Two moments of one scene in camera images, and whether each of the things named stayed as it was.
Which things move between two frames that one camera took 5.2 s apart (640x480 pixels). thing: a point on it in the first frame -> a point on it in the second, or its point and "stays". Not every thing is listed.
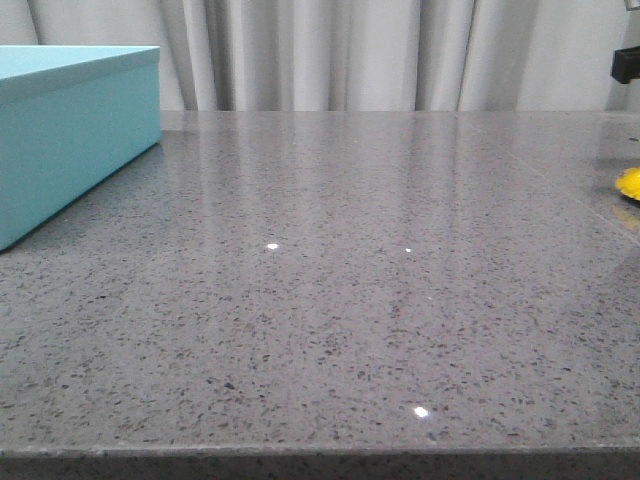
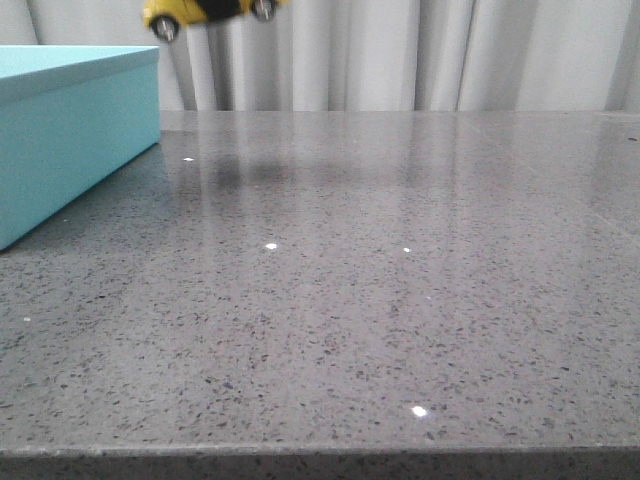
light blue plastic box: [70, 116] stays
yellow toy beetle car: [628, 182] -> [164, 17]
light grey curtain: [357, 55] stays
